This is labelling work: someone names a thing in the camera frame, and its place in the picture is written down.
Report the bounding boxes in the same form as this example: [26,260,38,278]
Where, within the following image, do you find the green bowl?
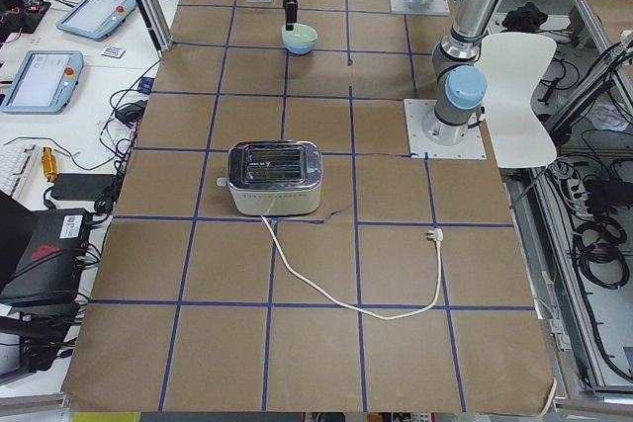
[281,23,318,48]

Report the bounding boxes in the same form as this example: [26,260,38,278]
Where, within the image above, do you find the blue bowl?
[284,42,316,55]

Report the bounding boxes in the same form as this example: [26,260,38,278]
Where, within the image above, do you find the cream toaster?
[217,140,322,216]

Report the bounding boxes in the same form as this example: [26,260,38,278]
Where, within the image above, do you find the small printed label card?
[102,46,126,58]

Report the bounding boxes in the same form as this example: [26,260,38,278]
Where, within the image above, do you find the teach pendant tablet far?
[56,0,136,41]

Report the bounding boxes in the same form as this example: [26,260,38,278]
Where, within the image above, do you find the teach pendant tablet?
[1,50,84,115]
[56,0,136,41]

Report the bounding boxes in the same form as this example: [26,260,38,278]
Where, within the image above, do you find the white chair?
[476,32,557,169]

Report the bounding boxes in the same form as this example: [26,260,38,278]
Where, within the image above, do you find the teach pendant tablet near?
[1,50,84,115]

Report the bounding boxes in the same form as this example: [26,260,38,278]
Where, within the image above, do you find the black power adapter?
[50,173,115,201]

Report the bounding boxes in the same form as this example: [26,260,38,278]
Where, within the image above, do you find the yellow connector block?
[42,147,58,183]

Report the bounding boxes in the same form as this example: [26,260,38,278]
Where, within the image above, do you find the white keyboard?
[1,143,42,201]

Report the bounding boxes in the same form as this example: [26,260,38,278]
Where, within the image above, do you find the black computer box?
[1,194,92,307]

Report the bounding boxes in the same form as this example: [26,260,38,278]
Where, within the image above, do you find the white toaster power cord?
[260,213,444,321]

